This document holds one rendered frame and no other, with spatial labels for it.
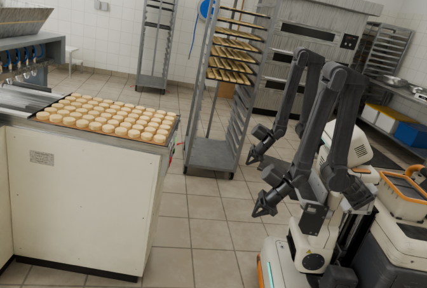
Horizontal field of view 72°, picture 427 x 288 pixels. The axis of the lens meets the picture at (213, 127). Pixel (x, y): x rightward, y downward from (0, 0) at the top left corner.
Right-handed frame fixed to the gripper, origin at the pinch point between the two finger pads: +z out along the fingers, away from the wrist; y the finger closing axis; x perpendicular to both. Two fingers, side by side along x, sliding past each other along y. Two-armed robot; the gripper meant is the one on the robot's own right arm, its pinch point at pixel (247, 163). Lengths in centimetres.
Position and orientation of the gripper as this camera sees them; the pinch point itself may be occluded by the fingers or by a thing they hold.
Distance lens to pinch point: 159.1
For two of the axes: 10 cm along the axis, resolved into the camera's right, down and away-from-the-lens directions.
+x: 7.9, 5.7, 2.0
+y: -0.4, 3.7, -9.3
